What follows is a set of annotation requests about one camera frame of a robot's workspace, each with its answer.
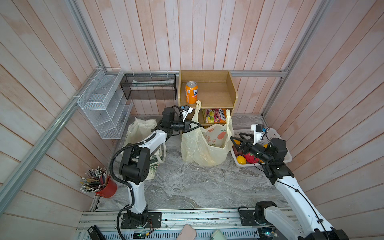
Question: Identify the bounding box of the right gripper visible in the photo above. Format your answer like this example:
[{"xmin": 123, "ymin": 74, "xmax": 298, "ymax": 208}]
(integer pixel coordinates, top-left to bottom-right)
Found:
[{"xmin": 231, "ymin": 132, "xmax": 271, "ymax": 165}]

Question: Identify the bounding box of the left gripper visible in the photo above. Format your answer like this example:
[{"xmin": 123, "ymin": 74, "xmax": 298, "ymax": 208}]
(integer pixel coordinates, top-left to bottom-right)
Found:
[{"xmin": 170, "ymin": 118, "xmax": 201, "ymax": 133}]

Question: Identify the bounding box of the orange print plastic bag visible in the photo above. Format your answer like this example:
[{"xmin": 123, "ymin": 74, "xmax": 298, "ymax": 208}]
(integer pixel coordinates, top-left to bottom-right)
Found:
[{"xmin": 181, "ymin": 109, "xmax": 234, "ymax": 167}]

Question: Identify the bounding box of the cream canvas tote bag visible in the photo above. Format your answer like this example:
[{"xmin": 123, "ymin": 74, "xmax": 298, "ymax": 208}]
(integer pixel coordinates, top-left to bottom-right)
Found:
[{"xmin": 122, "ymin": 117, "xmax": 167, "ymax": 181}]

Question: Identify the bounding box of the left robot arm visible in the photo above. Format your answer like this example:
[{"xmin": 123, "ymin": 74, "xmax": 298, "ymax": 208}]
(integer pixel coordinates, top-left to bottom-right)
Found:
[{"xmin": 109, "ymin": 105, "xmax": 201, "ymax": 230}]

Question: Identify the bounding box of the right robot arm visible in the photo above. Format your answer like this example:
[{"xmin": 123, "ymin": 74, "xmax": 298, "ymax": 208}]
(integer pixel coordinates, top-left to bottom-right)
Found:
[{"xmin": 231, "ymin": 133, "xmax": 348, "ymax": 240}]

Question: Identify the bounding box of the colourful candy packet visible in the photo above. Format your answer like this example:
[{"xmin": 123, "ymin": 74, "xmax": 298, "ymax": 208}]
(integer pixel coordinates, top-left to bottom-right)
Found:
[{"xmin": 204, "ymin": 109, "xmax": 221, "ymax": 124}]

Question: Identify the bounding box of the orange snack packet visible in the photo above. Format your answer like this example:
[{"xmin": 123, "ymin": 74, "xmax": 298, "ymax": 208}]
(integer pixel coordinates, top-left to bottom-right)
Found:
[{"xmin": 216, "ymin": 109, "xmax": 227, "ymax": 124}]

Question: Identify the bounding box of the orange Fanta can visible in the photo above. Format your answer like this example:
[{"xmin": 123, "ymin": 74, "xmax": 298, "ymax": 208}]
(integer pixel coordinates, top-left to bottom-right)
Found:
[{"xmin": 185, "ymin": 81, "xmax": 198, "ymax": 104}]

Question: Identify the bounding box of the wooden two-tier shelf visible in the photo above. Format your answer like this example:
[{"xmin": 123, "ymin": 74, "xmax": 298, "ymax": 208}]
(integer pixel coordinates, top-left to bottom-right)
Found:
[{"xmin": 178, "ymin": 70, "xmax": 239, "ymax": 127}]

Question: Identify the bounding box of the black mesh basket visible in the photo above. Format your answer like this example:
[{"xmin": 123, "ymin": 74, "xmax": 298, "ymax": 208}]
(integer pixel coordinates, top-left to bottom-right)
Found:
[{"xmin": 120, "ymin": 73, "xmax": 177, "ymax": 101}]

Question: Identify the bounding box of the pink phone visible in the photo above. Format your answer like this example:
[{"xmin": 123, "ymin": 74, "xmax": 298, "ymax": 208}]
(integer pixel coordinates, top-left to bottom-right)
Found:
[{"xmin": 177, "ymin": 225, "xmax": 197, "ymax": 240}]

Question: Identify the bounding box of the red pencil cup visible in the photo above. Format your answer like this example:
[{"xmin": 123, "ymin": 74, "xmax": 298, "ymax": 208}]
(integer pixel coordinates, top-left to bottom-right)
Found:
[{"xmin": 80, "ymin": 167, "xmax": 118, "ymax": 198}]

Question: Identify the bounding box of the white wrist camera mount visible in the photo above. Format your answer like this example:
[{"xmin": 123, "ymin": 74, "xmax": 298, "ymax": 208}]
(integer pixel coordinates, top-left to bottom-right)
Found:
[{"xmin": 251, "ymin": 124, "xmax": 267, "ymax": 146}]

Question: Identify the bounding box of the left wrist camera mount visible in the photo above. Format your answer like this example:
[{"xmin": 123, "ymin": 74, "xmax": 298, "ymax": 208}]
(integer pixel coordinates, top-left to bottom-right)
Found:
[{"xmin": 180, "ymin": 105, "xmax": 194, "ymax": 122}]

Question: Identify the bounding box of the white wire mesh rack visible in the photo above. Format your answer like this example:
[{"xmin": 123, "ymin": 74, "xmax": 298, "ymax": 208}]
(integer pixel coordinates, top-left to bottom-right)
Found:
[{"xmin": 78, "ymin": 68, "xmax": 133, "ymax": 140}]

